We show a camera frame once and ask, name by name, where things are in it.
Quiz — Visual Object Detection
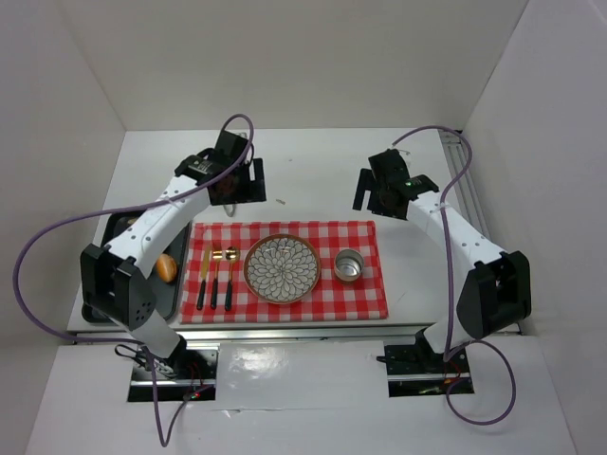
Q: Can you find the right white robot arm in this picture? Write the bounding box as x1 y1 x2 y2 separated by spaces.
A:
353 149 531 374

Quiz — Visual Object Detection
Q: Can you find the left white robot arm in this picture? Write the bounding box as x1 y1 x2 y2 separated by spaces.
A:
80 131 251 374

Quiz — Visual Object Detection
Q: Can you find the round bread roll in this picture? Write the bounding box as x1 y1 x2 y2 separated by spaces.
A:
156 253 178 283

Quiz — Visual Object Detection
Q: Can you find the metal cup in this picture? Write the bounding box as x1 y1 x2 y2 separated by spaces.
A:
334 248 364 283

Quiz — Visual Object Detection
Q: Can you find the patterned ceramic plate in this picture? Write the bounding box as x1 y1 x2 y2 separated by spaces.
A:
244 234 321 305

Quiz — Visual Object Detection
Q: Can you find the red checkered cloth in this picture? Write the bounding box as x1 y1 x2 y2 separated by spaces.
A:
180 221 389 324

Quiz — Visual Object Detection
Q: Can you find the dark baking tray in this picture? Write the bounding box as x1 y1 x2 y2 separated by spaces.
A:
101 210 192 320

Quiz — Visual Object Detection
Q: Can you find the gold fork black handle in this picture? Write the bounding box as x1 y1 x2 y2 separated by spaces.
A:
210 243 224 310

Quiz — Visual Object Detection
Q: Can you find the gold spoon black handle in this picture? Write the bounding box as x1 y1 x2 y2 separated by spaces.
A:
224 246 240 312

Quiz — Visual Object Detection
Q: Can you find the aluminium rail right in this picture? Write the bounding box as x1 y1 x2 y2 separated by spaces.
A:
438 131 489 237

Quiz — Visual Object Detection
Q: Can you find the aluminium rail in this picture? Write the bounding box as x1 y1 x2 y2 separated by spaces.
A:
70 324 432 345
438 131 489 237

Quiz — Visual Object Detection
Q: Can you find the gold knife black handle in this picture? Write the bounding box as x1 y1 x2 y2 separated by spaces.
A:
195 245 212 311

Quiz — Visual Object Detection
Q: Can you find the aluminium rail front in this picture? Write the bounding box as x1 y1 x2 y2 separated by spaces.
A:
70 324 432 345

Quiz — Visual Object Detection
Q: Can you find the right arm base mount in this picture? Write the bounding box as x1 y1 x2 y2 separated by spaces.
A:
376 332 474 398

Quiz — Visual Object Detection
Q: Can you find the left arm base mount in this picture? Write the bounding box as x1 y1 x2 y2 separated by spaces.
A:
114 344 219 403

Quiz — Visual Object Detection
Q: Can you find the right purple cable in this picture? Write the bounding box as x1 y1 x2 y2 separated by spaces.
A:
391 124 517 426

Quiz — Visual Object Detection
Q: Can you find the purple cable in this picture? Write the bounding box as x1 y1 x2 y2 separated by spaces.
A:
391 124 517 426
11 113 256 447

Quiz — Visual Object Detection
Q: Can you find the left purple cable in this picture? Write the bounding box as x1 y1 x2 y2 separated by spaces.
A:
11 113 256 447

